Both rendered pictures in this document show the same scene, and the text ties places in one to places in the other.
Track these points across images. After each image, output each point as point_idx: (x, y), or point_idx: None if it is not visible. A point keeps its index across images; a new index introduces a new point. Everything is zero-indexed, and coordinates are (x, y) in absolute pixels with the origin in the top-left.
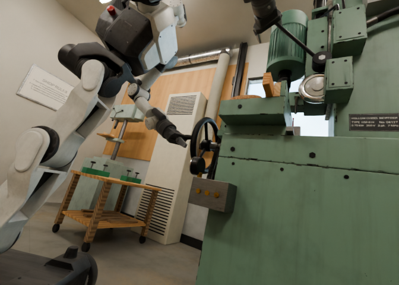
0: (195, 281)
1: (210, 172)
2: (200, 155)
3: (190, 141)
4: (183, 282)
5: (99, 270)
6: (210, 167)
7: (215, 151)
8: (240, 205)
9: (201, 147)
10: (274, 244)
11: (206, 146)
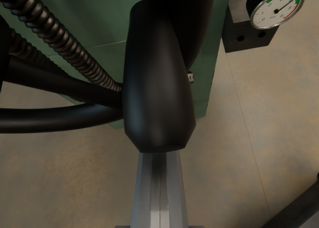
0: (211, 85)
1: (102, 68)
2: (84, 81)
3: (203, 40)
4: (61, 227)
5: None
6: (92, 62)
7: (32, 0)
8: None
9: (1, 80)
10: None
11: (8, 36)
